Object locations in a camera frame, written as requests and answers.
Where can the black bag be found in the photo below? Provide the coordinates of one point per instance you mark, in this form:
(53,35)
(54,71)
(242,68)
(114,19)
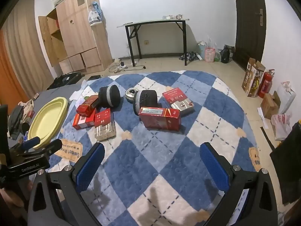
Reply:
(225,55)

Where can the small red box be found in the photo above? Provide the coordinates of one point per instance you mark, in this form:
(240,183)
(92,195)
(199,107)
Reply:
(85,107)
(82,122)

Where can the black foam roll white band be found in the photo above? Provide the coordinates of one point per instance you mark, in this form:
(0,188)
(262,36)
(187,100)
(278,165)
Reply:
(110,96)
(147,101)

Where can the yellow plastic basin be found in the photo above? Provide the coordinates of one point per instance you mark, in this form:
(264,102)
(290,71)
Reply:
(47,120)

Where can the long red carton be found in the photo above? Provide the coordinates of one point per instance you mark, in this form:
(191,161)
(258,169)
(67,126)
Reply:
(160,120)

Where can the beige curtain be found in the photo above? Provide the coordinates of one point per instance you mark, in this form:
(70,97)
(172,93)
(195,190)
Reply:
(23,40)

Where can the black folding table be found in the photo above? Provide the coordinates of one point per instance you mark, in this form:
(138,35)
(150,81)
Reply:
(152,22)

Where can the dark brown door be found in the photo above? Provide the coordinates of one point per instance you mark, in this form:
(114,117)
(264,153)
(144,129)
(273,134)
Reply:
(249,28)

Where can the round silver device black heart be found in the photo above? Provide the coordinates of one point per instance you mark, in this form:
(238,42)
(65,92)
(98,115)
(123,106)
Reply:
(130,94)

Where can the person's left hand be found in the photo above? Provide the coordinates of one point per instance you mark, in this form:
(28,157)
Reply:
(11,200)

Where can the light blue bag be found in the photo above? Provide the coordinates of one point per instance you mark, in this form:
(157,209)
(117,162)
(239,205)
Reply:
(202,50)

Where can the white cloth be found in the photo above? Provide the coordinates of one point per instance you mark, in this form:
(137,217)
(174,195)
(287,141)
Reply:
(76,95)

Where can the white printed hanging bag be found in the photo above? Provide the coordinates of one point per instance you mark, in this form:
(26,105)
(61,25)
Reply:
(94,17)

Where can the pink gift bag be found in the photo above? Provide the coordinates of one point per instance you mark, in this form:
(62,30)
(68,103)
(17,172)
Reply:
(209,55)

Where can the plain brown cardboard box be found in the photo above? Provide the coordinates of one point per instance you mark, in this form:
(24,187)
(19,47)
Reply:
(269,106)

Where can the open black suitcase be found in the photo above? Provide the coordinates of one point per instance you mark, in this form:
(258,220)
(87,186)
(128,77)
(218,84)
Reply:
(65,78)

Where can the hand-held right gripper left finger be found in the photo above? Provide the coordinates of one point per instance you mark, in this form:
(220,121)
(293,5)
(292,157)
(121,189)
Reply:
(90,167)

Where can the wide red and silver box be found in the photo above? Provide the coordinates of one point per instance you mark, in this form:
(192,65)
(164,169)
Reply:
(178,101)

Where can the black hanging garment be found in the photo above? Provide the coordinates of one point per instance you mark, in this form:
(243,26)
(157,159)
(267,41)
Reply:
(289,164)

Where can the orange curtain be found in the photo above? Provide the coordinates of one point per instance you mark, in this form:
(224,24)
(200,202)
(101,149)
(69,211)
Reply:
(9,80)

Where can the narrow red and silver box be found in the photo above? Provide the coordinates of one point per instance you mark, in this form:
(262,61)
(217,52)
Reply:
(103,122)

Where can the plaid cloth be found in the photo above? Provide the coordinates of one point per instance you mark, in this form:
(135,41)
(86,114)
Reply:
(189,56)

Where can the wall socket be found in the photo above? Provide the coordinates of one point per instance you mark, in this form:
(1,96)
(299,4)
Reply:
(146,42)

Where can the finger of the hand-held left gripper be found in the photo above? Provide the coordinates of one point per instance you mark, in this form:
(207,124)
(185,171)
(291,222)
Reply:
(50,147)
(30,142)

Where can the dark clothes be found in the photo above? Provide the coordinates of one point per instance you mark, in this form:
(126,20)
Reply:
(16,120)

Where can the printed cardboard box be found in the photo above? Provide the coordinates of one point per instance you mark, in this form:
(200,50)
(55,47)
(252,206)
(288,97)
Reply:
(252,77)

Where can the wooden wardrobe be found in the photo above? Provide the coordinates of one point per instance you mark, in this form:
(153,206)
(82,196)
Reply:
(77,33)

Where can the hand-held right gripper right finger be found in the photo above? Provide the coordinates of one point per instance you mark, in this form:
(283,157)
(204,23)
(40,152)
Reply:
(215,167)

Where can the black foam tray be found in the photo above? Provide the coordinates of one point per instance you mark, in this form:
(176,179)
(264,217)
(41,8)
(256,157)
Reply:
(94,77)

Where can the red fire extinguisher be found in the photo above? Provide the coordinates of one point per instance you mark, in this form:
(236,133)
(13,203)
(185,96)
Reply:
(265,84)

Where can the blue checkered fleece blanket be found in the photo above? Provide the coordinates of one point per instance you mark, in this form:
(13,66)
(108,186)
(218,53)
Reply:
(145,146)

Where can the grey bed sheet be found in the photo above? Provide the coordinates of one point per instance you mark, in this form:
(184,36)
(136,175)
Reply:
(47,94)

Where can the clear jar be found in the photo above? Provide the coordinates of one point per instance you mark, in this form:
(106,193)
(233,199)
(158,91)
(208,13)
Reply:
(180,16)

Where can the pink and white plastic bag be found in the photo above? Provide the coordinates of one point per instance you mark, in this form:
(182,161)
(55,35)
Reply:
(281,126)

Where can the green plastic bag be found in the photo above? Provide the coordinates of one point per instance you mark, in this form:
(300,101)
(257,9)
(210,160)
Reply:
(217,57)

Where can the small white cup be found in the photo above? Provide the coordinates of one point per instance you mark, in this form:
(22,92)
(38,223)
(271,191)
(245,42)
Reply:
(168,17)

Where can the white printed crumpled bag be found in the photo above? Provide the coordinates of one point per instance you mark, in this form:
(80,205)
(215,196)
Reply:
(28,107)

